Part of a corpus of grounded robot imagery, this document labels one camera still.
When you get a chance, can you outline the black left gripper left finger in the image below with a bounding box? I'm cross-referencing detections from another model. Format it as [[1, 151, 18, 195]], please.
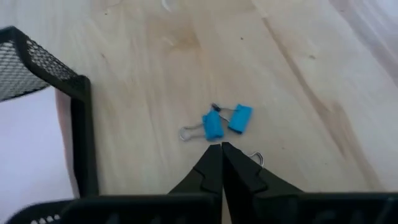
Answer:
[[60, 143, 224, 224]]

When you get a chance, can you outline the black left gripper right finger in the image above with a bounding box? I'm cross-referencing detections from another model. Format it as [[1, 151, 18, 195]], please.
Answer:
[[222, 142, 398, 224]]

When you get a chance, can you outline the black mesh desk organizer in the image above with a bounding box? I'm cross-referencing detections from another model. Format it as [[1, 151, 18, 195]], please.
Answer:
[[0, 26, 100, 224]]

